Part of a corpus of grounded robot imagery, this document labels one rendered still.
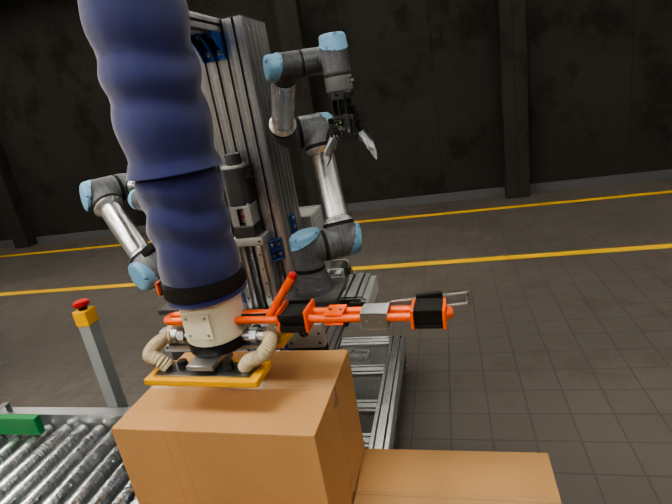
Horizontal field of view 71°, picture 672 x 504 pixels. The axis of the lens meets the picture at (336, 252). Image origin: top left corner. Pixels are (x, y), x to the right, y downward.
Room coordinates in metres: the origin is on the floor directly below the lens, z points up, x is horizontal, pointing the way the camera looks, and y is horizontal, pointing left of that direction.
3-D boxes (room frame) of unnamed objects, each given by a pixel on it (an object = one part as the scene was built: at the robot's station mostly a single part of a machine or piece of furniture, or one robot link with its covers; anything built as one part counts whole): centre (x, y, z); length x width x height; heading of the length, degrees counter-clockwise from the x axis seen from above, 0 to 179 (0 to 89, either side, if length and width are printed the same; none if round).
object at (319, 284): (1.66, 0.11, 1.09); 0.15 x 0.15 x 0.10
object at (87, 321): (1.97, 1.15, 0.50); 0.07 x 0.07 x 1.00; 75
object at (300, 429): (1.24, 0.36, 0.74); 0.60 x 0.40 x 0.40; 74
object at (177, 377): (1.14, 0.40, 1.08); 0.34 x 0.10 x 0.05; 73
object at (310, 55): (1.48, -0.05, 1.82); 0.11 x 0.11 x 0.08; 11
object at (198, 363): (1.23, 0.37, 1.11); 0.34 x 0.25 x 0.06; 73
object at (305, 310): (1.16, 0.13, 1.18); 0.10 x 0.08 x 0.06; 163
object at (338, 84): (1.39, -0.09, 1.74); 0.08 x 0.08 x 0.05
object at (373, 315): (1.09, -0.07, 1.17); 0.07 x 0.07 x 0.04; 73
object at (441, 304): (1.05, -0.20, 1.18); 0.08 x 0.07 x 0.05; 73
